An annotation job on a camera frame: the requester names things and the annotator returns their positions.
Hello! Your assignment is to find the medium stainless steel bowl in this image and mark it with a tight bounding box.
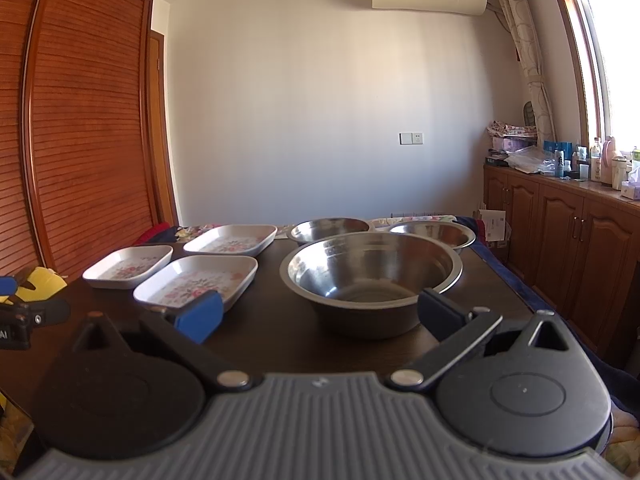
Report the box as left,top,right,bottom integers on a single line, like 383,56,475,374
286,218,373,246

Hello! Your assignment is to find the pink floral folded cloth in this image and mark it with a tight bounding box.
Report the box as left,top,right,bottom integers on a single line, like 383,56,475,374
486,120,537,139

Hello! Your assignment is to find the large stainless steel bowl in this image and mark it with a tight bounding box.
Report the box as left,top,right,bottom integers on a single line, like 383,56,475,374
280,232,463,339

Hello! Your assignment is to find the yellow plush toy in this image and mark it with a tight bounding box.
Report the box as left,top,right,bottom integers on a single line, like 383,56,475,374
6,266,67,304

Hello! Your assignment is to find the white lotion bottle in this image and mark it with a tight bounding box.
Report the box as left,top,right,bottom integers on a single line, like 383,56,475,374
589,136,602,182

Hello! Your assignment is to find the white jar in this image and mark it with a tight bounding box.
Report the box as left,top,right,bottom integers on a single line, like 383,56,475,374
612,155,629,191

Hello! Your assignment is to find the wooden cabinet row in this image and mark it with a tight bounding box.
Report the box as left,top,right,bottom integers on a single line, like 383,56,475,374
484,166,639,366

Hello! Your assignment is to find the floral bed quilt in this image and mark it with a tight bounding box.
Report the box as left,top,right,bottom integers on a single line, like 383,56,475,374
176,214,457,243

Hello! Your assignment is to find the white wall switch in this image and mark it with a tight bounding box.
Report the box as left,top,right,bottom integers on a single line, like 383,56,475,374
399,132,423,145

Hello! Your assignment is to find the white paper bag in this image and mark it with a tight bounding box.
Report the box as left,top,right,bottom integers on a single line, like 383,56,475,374
478,209,506,243

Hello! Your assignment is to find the dark blue red blanket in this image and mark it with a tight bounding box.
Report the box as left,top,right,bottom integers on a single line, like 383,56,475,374
132,222,180,246

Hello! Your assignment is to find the window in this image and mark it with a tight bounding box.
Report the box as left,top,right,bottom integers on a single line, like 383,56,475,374
578,0,639,151

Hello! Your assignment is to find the clear plastic bag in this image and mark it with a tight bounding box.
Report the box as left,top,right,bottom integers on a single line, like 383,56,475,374
506,146,555,176

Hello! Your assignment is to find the white floral tray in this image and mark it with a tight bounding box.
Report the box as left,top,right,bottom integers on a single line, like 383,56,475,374
134,255,258,312
183,224,278,257
82,245,174,290

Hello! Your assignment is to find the small stainless steel bowl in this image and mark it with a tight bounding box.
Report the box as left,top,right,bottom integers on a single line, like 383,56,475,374
390,220,476,252

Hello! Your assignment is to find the pink bottle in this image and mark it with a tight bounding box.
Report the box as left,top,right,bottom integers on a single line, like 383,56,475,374
601,136,615,186

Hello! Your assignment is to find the patterned window curtain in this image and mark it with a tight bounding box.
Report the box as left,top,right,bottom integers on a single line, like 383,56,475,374
498,0,556,148

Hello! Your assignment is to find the tissue box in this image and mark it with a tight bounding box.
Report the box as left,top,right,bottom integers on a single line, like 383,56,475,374
620,167,640,202

